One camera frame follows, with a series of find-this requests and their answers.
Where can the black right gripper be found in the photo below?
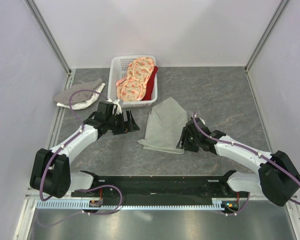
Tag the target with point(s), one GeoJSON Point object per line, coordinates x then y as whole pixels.
{"type": "Point", "coordinates": [183, 141]}

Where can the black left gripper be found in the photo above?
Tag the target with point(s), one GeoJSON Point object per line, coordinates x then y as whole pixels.
{"type": "Point", "coordinates": [126, 126]}

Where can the grey-green cloth napkin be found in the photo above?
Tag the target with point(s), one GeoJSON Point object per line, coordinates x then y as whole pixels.
{"type": "Point", "coordinates": [164, 127]}

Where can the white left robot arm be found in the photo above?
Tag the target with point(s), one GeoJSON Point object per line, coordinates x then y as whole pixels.
{"type": "Point", "coordinates": [51, 173]}

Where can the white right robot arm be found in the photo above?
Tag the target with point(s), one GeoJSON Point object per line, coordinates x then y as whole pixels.
{"type": "Point", "coordinates": [273, 175]}

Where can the floral mesh laundry bag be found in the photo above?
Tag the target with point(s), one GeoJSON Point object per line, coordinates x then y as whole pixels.
{"type": "Point", "coordinates": [132, 87]}

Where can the red cloth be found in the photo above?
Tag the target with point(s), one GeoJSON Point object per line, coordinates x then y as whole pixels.
{"type": "Point", "coordinates": [150, 85]}

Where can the white cloth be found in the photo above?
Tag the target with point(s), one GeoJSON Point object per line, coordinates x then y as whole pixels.
{"type": "Point", "coordinates": [90, 100]}

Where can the grey cloth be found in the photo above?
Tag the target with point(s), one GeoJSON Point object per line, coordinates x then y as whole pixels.
{"type": "Point", "coordinates": [87, 86]}

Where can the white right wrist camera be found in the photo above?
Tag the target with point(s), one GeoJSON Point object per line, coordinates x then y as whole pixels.
{"type": "Point", "coordinates": [199, 120]}

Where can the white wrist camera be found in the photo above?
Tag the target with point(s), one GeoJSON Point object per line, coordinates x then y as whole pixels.
{"type": "Point", "coordinates": [117, 109]}
{"type": "Point", "coordinates": [199, 120]}

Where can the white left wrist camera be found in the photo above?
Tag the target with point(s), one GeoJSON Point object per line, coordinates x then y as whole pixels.
{"type": "Point", "coordinates": [117, 109]}

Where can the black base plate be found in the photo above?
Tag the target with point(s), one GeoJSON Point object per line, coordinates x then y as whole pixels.
{"type": "Point", "coordinates": [203, 186]}

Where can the slotted cable duct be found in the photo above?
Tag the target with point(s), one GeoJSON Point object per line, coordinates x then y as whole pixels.
{"type": "Point", "coordinates": [77, 204]}

